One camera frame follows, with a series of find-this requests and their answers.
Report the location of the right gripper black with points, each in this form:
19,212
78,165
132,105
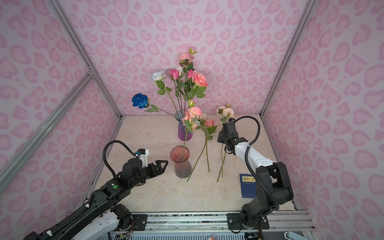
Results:
220,138

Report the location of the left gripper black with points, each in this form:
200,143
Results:
155,172

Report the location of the red grey glass vase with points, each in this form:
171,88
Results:
180,156

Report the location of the pale peach rose spray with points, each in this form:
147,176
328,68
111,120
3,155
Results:
225,112

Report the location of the small pink rose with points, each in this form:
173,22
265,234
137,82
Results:
193,112

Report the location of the purple blue glass vase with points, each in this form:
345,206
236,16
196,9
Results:
183,134

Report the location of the dark blue flower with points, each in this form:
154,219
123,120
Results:
142,101

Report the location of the large salmon pink rose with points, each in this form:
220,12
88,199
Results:
194,88

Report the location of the hot pink rose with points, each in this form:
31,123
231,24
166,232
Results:
190,74

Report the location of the magenta pink rose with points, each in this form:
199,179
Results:
175,76

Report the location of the pale blue white rose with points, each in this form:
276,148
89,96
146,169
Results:
158,79

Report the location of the pink white rose with bud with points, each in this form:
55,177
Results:
186,62

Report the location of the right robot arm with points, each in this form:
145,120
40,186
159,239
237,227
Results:
273,185

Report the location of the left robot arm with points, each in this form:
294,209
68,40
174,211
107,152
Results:
109,195

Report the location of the coral pink rose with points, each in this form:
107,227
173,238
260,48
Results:
208,127

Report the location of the blue booklet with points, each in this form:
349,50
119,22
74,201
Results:
248,186

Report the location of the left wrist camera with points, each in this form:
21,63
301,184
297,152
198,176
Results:
143,155

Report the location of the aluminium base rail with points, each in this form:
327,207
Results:
281,225

